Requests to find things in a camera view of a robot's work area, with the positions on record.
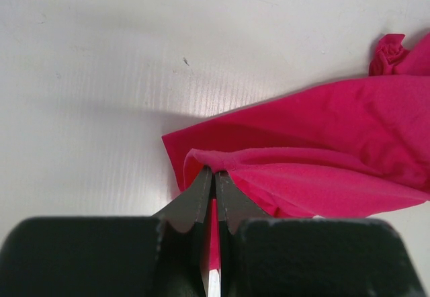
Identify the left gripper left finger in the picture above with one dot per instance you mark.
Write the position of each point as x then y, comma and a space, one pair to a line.
178, 247

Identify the pink t shirt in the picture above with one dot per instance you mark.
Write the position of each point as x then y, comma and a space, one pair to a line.
350, 148

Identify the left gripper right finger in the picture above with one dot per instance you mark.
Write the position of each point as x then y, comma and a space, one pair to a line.
233, 207

